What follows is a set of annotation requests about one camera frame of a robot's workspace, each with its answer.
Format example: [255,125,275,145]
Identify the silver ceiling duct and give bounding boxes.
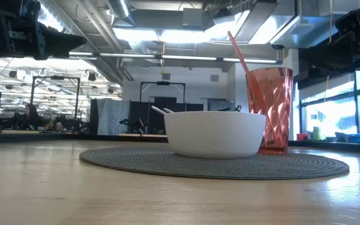
[39,0,136,83]

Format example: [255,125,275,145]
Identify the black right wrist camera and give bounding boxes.
[336,6,360,36]

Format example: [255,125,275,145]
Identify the blue cloth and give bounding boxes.
[334,132,360,144]

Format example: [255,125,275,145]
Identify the background robot station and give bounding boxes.
[207,99,243,113]

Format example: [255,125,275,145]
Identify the silver metal spoon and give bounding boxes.
[151,105,168,116]

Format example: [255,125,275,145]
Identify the grey round woven placemat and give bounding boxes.
[79,146,351,181]

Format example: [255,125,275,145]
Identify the green bottle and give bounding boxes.
[312,126,323,141]

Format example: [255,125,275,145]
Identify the long ceiling light rail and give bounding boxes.
[69,51,283,65]

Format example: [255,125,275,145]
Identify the large black gantry frame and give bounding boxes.
[27,76,81,134]

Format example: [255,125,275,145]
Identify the black folding partition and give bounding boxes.
[129,96,204,135]

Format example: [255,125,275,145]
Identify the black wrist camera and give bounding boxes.
[336,6,360,36]
[19,0,43,24]

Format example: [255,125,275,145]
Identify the red plastic straw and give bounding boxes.
[227,30,283,148]

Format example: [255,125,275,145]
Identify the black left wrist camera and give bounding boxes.
[19,0,43,24]

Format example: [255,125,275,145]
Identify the small black gantry frame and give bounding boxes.
[139,81,187,112]

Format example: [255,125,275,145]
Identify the yellow hanging cable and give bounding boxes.
[323,74,333,104]

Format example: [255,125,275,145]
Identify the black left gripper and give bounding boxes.
[0,9,87,61]

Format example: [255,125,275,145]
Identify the white bowl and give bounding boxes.
[163,111,267,159]

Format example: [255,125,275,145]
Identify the red translucent plastic cup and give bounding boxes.
[245,67,294,155]

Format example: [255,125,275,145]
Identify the grey ceiling box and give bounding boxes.
[182,7,204,28]

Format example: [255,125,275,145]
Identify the grey fabric partition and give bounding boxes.
[89,98,131,136]

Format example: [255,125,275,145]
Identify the person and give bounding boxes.
[22,104,41,131]

